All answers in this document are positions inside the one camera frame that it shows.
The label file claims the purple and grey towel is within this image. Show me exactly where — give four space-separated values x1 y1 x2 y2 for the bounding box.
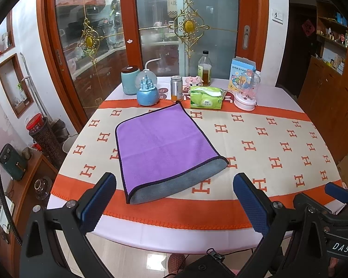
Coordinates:
115 102 229 205

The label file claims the wooden side cabinet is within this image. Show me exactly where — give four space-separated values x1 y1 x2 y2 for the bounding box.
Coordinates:
0 151 58 277

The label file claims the glass ashtray on cabinet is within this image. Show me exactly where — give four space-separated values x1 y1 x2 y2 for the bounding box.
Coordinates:
34 176 53 201

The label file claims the orange H-pattern tablecloth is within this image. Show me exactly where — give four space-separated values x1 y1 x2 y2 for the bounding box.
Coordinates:
51 99 342 230

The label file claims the white plastic bucket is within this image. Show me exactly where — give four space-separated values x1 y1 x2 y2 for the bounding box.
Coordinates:
62 134 78 154

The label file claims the dark woven tall basket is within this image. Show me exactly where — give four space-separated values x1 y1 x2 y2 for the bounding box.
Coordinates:
29 117 66 169

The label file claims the wooden display shelf cabinet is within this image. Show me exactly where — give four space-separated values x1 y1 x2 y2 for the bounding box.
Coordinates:
298 0 348 163

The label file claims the red lidded plastic jar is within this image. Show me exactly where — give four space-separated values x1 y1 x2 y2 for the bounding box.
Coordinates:
26 113 44 133

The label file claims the pink portable blender cup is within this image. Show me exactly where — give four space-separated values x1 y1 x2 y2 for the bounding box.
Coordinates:
234 70 261 112

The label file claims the green wet wipes pack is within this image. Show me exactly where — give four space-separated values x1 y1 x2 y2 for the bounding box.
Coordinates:
190 86 226 110

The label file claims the blue illustrated carton box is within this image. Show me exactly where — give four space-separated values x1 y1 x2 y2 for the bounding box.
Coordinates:
228 57 256 91

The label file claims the glass oil bottle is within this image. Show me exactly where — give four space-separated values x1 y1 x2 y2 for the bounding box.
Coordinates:
197 50 212 86

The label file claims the silver and orange can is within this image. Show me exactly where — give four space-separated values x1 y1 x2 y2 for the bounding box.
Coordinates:
170 75 183 102

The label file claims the blue castle snow globe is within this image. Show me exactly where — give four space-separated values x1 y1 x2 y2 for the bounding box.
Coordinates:
135 69 160 107

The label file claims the light blue ceramic jar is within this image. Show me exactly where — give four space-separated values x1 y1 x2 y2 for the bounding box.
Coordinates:
121 65 140 95

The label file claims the wooden glass sliding door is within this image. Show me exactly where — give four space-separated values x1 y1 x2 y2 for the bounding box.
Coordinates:
36 0 270 131

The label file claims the white mop handle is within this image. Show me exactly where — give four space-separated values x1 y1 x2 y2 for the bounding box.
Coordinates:
20 52 51 120

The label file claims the wooden wall niche frame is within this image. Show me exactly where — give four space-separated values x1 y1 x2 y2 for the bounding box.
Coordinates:
0 54 33 118

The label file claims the white wall switch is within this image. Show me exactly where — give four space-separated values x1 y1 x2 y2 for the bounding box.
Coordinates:
271 9 284 25

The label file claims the upper wooden wall niche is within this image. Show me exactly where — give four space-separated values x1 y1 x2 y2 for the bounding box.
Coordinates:
0 11 15 56

